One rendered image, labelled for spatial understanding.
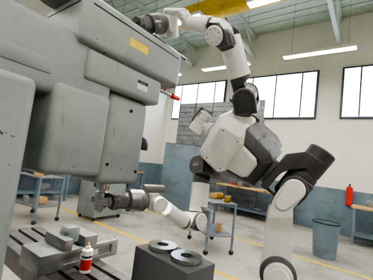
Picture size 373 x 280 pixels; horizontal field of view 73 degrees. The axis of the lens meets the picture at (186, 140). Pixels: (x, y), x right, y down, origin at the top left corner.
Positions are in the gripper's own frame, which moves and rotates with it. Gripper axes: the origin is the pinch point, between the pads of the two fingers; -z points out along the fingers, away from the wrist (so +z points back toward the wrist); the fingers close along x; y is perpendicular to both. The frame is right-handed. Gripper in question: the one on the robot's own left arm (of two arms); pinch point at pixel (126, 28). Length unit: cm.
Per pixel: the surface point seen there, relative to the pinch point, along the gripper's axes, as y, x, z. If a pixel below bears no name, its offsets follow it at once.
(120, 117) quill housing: -32.0, -10.8, -20.0
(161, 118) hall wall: -149, 830, 502
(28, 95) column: -20, -33, -47
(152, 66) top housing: -18.0, -11.1, -1.1
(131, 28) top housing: -4.4, -14.6, -6.5
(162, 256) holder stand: -71, -35, -33
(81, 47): -8.4, -17.0, -26.5
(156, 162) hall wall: -314, 831, 408
